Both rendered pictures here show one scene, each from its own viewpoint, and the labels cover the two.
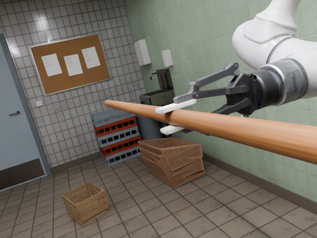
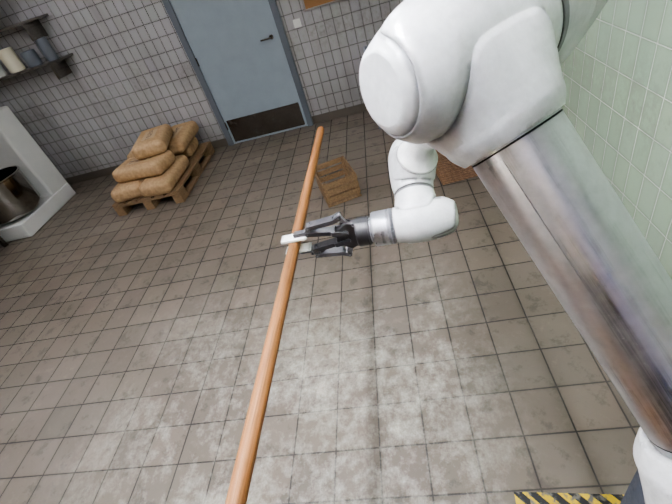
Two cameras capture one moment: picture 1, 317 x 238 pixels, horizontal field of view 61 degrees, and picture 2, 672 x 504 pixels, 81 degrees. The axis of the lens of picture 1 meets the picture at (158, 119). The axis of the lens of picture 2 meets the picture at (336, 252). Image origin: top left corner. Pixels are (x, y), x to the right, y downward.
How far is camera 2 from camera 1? 79 cm
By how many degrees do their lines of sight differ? 39
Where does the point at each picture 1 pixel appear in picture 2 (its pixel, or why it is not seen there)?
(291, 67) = (383, 226)
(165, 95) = not seen: hidden behind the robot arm
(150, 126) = not seen: hidden behind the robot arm
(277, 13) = (409, 157)
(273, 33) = (401, 175)
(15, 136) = (270, 71)
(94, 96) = (374, 13)
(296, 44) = (409, 197)
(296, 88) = (385, 241)
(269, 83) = (361, 236)
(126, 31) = not seen: outside the picture
